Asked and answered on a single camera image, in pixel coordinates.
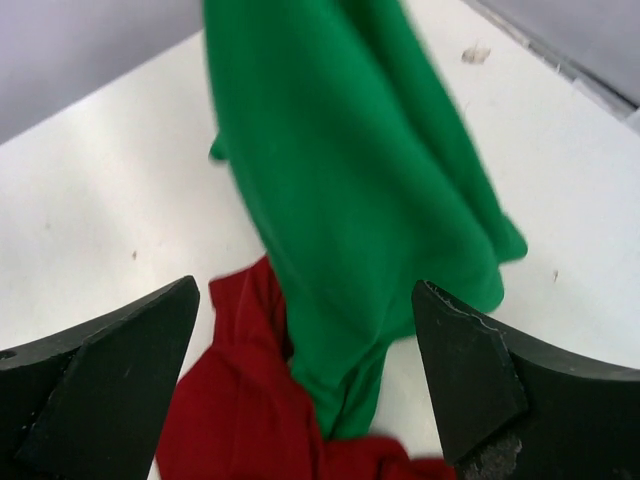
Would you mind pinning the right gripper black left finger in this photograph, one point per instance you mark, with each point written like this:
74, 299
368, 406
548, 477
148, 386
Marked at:
90, 402

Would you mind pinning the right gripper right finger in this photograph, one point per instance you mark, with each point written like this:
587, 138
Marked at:
510, 406

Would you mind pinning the red t shirt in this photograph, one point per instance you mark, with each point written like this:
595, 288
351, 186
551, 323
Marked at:
238, 414

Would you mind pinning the green t shirt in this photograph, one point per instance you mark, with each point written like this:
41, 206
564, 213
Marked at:
360, 178

